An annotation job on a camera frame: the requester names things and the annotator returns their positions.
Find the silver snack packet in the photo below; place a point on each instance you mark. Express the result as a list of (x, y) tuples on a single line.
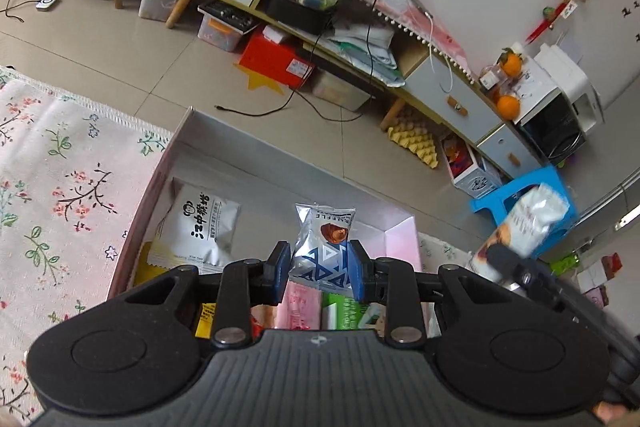
[(322, 247)]

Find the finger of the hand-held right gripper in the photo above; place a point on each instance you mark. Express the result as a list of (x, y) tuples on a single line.
[(502, 259)]

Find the yellow snack packet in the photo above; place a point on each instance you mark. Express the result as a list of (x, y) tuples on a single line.
[(205, 322)]

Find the black case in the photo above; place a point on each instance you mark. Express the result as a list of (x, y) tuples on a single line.
[(300, 7)]

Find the white floor device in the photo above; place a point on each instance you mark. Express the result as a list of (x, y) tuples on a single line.
[(47, 3)]

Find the grey cardboard box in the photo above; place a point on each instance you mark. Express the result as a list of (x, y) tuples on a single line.
[(280, 177)]

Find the blue plastic stool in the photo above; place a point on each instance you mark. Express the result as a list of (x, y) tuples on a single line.
[(505, 202)]

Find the white printed box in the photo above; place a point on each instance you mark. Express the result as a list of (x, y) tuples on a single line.
[(472, 169)]

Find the clear bin with keyboard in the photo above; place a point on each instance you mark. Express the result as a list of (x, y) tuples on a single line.
[(225, 27)]

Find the red snack packet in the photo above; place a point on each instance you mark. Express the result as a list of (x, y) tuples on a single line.
[(262, 322)]

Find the pink snack packet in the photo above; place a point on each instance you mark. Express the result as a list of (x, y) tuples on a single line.
[(300, 307)]

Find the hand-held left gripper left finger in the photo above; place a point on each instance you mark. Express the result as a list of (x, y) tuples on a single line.
[(280, 269)]

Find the orange fruit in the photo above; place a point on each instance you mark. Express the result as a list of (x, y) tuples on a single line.
[(511, 64), (508, 107)]

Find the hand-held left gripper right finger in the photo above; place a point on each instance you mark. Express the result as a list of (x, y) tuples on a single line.
[(356, 272)]

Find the stack of folded cloths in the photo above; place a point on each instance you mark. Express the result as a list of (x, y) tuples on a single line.
[(365, 52)]

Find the clear storage bin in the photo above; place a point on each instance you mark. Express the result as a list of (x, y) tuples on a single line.
[(340, 92)]

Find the green snack packet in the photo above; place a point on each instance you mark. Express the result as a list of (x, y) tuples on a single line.
[(350, 314)]

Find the white brown snack packet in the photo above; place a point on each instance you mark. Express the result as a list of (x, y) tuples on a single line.
[(530, 217)]

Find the yellow egg tray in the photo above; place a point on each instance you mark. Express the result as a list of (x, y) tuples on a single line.
[(415, 139)]

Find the white microwave oven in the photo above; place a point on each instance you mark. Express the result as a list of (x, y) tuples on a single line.
[(560, 107)]

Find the red cardboard box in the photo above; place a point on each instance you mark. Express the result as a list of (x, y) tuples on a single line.
[(272, 57)]

